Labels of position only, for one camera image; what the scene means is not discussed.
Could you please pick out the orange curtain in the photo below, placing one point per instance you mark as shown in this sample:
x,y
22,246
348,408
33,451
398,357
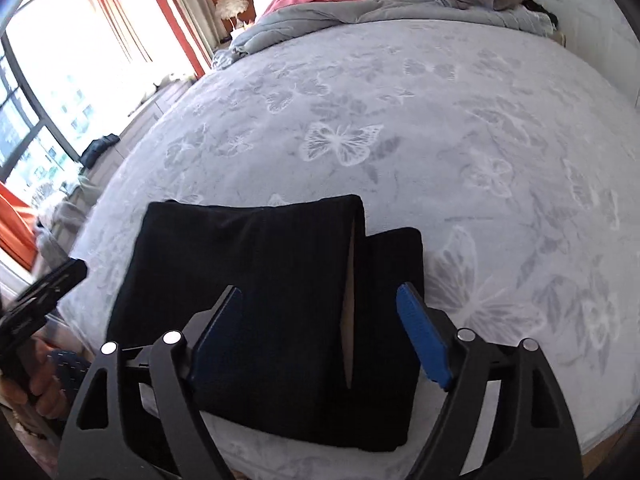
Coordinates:
x,y
180,20
110,5
15,225

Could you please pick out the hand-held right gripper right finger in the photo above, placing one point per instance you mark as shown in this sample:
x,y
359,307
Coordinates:
x,y
425,345

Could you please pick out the bed with butterfly bedspread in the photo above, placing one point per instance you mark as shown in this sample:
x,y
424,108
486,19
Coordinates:
x,y
425,135

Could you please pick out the small white figurine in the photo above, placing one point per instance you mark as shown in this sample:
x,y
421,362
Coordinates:
x,y
246,24

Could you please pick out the light grey cloth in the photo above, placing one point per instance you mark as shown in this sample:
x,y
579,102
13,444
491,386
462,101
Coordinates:
x,y
60,230

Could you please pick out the dark blue cloth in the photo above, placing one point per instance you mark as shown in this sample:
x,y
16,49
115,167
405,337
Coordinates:
x,y
100,150

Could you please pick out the large window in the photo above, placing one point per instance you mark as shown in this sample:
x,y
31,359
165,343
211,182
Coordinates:
x,y
60,60

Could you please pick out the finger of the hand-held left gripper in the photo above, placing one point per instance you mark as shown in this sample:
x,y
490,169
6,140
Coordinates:
x,y
50,290

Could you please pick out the white feather lamp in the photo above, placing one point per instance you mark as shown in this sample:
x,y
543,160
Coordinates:
x,y
231,2

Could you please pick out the white wardrobe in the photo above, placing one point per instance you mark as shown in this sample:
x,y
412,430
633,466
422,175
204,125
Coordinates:
x,y
585,10

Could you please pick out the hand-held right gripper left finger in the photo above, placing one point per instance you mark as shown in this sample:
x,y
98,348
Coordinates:
x,y
220,340

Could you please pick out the person's left hand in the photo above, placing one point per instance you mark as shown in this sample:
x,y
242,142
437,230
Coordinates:
x,y
47,385

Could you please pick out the black pants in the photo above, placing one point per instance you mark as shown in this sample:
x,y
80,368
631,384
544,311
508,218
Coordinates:
x,y
280,260

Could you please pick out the grey duvet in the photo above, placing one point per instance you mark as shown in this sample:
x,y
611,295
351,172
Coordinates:
x,y
300,25

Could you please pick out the small black cloth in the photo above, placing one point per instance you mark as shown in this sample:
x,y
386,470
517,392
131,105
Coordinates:
x,y
537,7

